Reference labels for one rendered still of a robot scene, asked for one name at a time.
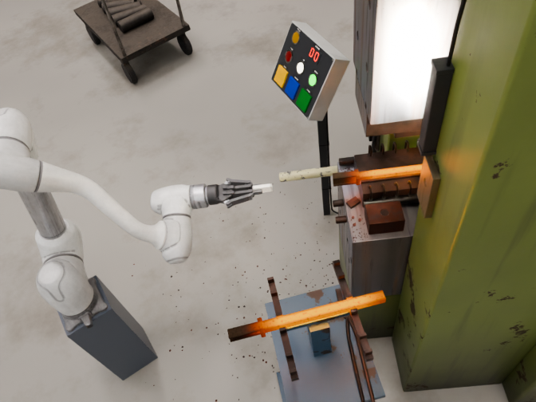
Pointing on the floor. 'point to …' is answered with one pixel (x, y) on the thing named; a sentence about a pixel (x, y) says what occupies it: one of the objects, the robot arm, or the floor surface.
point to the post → (324, 164)
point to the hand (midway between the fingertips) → (262, 188)
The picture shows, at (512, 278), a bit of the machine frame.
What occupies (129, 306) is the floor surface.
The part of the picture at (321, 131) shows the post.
